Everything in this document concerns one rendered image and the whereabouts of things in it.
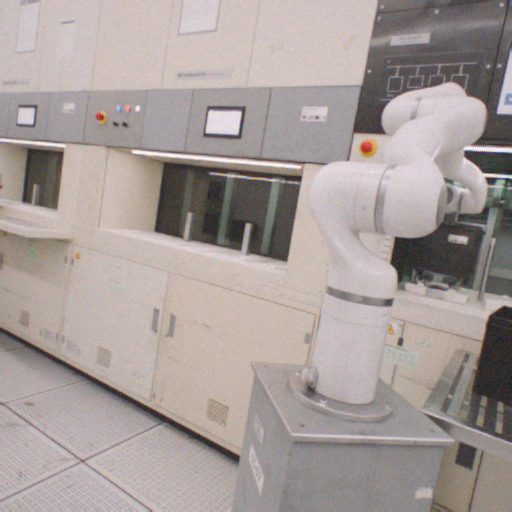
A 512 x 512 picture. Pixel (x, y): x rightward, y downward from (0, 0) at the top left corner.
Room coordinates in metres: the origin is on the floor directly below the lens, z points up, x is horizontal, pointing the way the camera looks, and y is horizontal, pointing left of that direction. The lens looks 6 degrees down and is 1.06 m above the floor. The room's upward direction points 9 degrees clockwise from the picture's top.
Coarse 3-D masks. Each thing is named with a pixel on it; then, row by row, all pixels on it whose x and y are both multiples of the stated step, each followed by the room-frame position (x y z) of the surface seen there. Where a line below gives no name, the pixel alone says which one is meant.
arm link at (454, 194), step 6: (450, 186) 1.31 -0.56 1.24; (450, 192) 1.31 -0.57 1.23; (456, 192) 1.30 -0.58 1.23; (462, 192) 1.33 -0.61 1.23; (450, 198) 1.30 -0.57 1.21; (456, 198) 1.30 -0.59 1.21; (450, 204) 1.30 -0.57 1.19; (456, 204) 1.32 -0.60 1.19; (450, 210) 1.35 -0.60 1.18; (456, 210) 1.34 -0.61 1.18
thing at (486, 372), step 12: (504, 312) 1.08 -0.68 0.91; (492, 324) 0.86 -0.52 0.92; (504, 324) 0.85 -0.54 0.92; (492, 336) 0.86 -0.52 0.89; (504, 336) 0.85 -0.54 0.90; (480, 348) 0.88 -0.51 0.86; (492, 348) 0.86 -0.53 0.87; (504, 348) 0.85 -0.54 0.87; (480, 360) 0.87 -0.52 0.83; (492, 360) 0.86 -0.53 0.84; (504, 360) 0.84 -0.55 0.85; (480, 372) 0.87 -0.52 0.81; (492, 372) 0.85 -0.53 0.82; (504, 372) 0.84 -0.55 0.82; (480, 384) 0.86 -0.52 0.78; (492, 384) 0.85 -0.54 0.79; (504, 384) 0.84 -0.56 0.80; (492, 396) 0.85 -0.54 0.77; (504, 396) 0.83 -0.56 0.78
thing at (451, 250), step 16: (464, 224) 1.55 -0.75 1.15; (416, 240) 1.54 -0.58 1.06; (432, 240) 1.52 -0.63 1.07; (448, 240) 1.49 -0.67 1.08; (464, 240) 1.46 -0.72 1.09; (480, 240) 1.61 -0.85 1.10; (416, 256) 1.54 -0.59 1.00; (432, 256) 1.51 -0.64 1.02; (448, 256) 1.48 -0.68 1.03; (464, 256) 1.46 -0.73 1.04; (448, 272) 1.48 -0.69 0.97; (464, 272) 1.45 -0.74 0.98
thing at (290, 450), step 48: (288, 384) 0.75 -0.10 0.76; (384, 384) 0.83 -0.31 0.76; (288, 432) 0.58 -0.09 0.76; (336, 432) 0.60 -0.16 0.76; (384, 432) 0.62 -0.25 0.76; (432, 432) 0.66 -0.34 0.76; (240, 480) 0.80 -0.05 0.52; (288, 480) 0.58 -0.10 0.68; (336, 480) 0.60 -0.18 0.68; (384, 480) 0.62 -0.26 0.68; (432, 480) 0.64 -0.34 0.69
